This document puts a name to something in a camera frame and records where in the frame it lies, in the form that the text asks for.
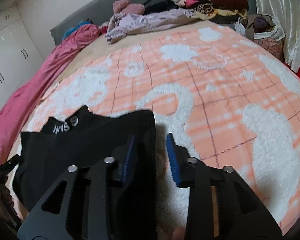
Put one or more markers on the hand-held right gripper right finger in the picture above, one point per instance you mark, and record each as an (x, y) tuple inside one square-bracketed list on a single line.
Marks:
[(173, 162)]

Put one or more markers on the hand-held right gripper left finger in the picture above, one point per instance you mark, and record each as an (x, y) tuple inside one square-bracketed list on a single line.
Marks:
[(128, 160)]

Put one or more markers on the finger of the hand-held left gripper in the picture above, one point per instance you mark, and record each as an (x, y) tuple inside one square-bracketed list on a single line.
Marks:
[(10, 162)]

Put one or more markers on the black sweater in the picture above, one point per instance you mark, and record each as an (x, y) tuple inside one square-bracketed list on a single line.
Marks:
[(65, 142)]

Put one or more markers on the white bag of clothes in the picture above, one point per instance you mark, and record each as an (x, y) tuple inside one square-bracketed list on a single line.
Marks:
[(262, 26)]

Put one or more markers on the pile of folded clothes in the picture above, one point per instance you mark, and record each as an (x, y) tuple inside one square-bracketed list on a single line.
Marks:
[(215, 0)]

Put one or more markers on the person's left hand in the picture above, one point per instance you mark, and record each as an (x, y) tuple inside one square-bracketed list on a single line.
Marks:
[(6, 200)]

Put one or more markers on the person's right hand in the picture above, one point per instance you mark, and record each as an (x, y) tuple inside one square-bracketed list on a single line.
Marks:
[(180, 233)]

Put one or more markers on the peach plaid fleece blanket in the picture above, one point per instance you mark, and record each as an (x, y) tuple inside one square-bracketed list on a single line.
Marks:
[(215, 92)]

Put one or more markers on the pink quilt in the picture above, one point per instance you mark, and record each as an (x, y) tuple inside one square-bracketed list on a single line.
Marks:
[(40, 75)]

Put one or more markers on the white wardrobe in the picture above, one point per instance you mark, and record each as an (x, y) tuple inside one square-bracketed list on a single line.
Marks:
[(10, 55)]

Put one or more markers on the red cloth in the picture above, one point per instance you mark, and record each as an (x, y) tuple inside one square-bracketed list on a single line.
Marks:
[(104, 28)]

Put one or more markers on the lilac garment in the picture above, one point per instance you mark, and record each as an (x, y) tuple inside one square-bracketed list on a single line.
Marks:
[(145, 22)]

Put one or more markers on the teal cloth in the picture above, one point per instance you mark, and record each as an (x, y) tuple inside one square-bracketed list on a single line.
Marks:
[(71, 31)]

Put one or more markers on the pink floral box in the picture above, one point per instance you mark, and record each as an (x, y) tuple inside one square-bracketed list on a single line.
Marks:
[(271, 48)]

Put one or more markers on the pink fluffy garment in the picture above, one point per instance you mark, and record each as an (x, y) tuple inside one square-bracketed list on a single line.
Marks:
[(128, 6)]

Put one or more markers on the dark navy garment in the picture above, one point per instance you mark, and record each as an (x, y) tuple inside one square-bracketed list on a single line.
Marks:
[(157, 8)]

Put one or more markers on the grey headboard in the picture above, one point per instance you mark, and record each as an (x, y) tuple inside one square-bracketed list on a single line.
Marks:
[(102, 5)]

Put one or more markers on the grey blue cushion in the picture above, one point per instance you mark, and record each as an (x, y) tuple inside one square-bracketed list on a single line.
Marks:
[(248, 0)]

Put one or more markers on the white satin curtain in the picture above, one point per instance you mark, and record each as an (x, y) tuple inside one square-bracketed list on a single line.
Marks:
[(277, 0)]

